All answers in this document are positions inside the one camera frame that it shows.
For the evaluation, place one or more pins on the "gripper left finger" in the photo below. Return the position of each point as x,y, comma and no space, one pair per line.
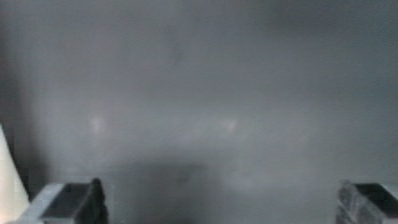
68,204

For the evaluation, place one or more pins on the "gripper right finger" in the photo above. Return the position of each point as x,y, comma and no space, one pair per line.
367,203

